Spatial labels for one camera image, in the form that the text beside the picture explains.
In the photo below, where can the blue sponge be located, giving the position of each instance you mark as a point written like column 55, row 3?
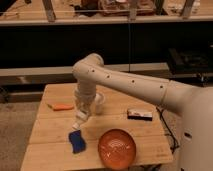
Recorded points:
column 77, row 141

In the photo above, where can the black equipment on shelf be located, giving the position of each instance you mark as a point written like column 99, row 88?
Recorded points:
column 182, row 61

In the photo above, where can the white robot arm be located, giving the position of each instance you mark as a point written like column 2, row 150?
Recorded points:
column 194, row 104

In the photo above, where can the long wooden shelf bench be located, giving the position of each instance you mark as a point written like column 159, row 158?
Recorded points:
column 48, row 36

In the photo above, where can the translucent plastic cup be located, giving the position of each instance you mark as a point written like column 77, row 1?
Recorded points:
column 98, row 103

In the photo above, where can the orange bowl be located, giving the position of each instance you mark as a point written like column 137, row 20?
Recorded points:
column 116, row 149

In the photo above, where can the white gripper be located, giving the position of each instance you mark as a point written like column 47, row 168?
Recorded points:
column 85, row 95

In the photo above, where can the orange carrot toy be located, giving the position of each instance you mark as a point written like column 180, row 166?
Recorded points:
column 60, row 107

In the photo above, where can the black and white snack bar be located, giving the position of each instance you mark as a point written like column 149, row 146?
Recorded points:
column 139, row 114

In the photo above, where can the clear plastic bottle white cap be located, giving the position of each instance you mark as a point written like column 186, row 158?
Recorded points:
column 82, row 115

